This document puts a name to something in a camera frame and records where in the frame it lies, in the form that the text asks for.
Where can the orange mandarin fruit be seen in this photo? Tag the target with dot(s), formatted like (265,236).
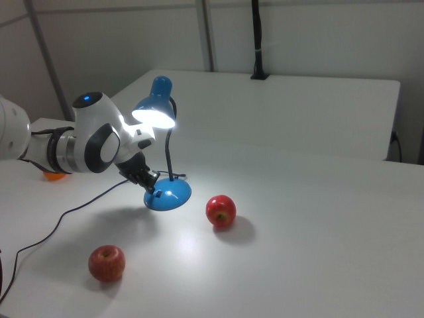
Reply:
(54,177)

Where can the pale streaked red apple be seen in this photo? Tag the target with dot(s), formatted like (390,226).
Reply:
(106,263)

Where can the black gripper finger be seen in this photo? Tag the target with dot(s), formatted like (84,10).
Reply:
(138,176)
(151,181)

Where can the bright red apple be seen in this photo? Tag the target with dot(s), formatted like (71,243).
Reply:
(220,210)

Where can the blue desk lamp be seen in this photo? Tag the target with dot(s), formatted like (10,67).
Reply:
(167,195)

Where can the black clamp pole mount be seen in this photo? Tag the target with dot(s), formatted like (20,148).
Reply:
(258,39)

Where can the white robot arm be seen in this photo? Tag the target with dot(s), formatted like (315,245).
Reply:
(96,112)

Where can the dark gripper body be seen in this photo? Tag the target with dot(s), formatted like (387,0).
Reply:
(130,165)

